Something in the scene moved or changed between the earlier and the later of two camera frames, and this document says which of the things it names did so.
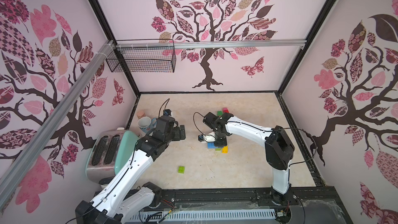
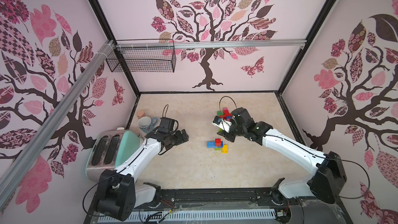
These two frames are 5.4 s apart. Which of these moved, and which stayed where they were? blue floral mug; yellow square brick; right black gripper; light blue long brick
Moved: right black gripper
Stayed: blue floral mug; yellow square brick; light blue long brick
